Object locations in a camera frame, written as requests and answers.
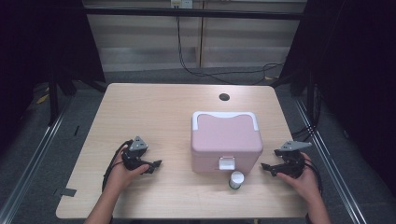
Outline small white bottle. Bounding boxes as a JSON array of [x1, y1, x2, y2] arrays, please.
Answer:
[[228, 170, 246, 190]]

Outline person's left hand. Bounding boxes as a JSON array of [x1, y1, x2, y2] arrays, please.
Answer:
[[106, 146, 150, 191]]

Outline person's right hand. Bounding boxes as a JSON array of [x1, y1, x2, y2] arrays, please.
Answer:
[[276, 152, 321, 203]]

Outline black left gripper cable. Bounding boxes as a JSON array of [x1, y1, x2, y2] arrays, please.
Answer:
[[101, 139, 134, 192]]

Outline yellow tape piece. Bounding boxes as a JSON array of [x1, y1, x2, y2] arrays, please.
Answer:
[[35, 93, 50, 105]]

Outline grey tape piece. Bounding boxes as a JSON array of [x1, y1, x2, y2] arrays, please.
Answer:
[[60, 188, 78, 198]]

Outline black curtain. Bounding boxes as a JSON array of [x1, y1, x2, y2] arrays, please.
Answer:
[[270, 0, 396, 200], [0, 0, 106, 157]]

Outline metal floor rail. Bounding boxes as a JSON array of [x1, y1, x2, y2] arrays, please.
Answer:
[[0, 92, 75, 224], [292, 96, 369, 224]]

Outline white wall socket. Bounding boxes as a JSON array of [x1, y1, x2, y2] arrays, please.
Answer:
[[170, 0, 194, 9]]

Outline black metal stand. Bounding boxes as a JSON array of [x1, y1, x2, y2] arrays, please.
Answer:
[[47, 71, 61, 127]]

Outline pink storage box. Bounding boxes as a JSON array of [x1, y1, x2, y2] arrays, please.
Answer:
[[190, 110, 264, 175]]

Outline black floor cables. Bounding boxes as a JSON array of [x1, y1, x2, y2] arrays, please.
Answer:
[[290, 83, 322, 143]]

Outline black wall power cable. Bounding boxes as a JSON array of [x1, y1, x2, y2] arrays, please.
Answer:
[[176, 15, 286, 86]]

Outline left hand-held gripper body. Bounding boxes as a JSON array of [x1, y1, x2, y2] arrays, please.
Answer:
[[120, 135, 150, 172]]

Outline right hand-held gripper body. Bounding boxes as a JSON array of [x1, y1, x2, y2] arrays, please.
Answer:
[[274, 140, 313, 179]]

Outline black horizontal frame bar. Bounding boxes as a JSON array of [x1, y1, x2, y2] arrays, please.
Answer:
[[83, 7, 305, 21]]

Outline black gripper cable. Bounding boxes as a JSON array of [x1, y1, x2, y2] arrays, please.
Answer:
[[101, 139, 134, 192], [303, 158, 324, 197]]

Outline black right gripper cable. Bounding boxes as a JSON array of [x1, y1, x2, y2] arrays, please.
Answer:
[[303, 158, 324, 197]]

